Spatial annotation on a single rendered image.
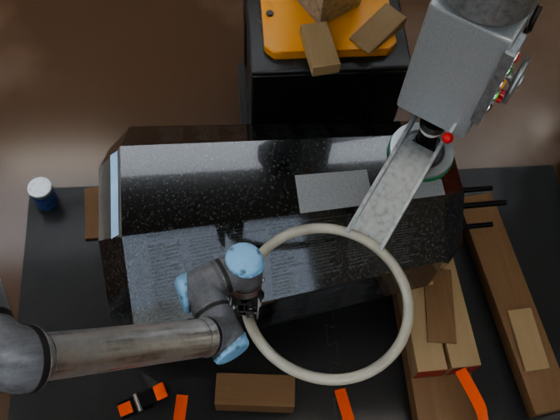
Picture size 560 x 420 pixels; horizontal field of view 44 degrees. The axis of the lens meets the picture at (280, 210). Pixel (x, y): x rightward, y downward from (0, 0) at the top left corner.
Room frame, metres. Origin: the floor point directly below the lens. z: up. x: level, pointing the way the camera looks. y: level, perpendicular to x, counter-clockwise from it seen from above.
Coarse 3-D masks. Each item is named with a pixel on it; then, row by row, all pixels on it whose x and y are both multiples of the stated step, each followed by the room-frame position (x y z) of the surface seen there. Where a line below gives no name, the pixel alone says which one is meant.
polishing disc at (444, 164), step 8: (400, 128) 1.31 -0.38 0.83; (416, 128) 1.31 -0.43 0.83; (392, 136) 1.27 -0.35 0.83; (400, 136) 1.28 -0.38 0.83; (408, 136) 1.28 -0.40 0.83; (440, 136) 1.29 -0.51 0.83; (392, 144) 1.24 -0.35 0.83; (448, 144) 1.26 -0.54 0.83; (440, 152) 1.23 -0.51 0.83; (448, 152) 1.23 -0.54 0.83; (440, 160) 1.20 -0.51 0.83; (448, 160) 1.20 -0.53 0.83; (432, 168) 1.16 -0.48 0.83; (440, 168) 1.17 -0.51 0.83; (432, 176) 1.14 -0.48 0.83
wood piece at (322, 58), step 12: (312, 24) 1.72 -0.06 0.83; (324, 24) 1.73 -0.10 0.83; (300, 36) 1.70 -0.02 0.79; (312, 36) 1.67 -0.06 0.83; (324, 36) 1.67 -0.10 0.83; (312, 48) 1.61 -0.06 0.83; (324, 48) 1.62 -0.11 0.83; (312, 60) 1.56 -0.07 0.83; (324, 60) 1.57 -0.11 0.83; (336, 60) 1.57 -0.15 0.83; (312, 72) 1.53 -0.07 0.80; (324, 72) 1.54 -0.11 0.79; (336, 72) 1.55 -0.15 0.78
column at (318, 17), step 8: (304, 0) 1.84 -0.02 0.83; (312, 0) 1.80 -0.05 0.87; (320, 0) 1.77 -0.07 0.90; (328, 0) 1.78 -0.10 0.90; (336, 0) 1.80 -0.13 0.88; (344, 0) 1.83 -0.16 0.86; (352, 0) 1.85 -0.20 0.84; (360, 0) 1.88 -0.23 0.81; (304, 8) 1.84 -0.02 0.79; (312, 8) 1.80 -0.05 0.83; (320, 8) 1.77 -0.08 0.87; (328, 8) 1.78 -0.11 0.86; (336, 8) 1.80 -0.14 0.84; (344, 8) 1.83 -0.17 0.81; (352, 8) 1.86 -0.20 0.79; (312, 16) 1.80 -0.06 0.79; (320, 16) 1.76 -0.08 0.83; (328, 16) 1.78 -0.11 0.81; (336, 16) 1.81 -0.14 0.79
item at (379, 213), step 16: (400, 144) 1.14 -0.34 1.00; (416, 144) 1.16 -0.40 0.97; (400, 160) 1.11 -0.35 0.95; (416, 160) 1.11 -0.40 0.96; (432, 160) 1.09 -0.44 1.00; (384, 176) 1.06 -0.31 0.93; (400, 176) 1.06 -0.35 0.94; (416, 176) 1.06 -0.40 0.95; (368, 192) 0.98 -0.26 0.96; (384, 192) 1.01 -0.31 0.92; (400, 192) 1.01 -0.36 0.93; (368, 208) 0.96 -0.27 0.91; (384, 208) 0.96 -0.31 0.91; (400, 208) 0.96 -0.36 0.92; (352, 224) 0.89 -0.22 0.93; (368, 224) 0.91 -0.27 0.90; (384, 224) 0.91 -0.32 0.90; (384, 240) 0.85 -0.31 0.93
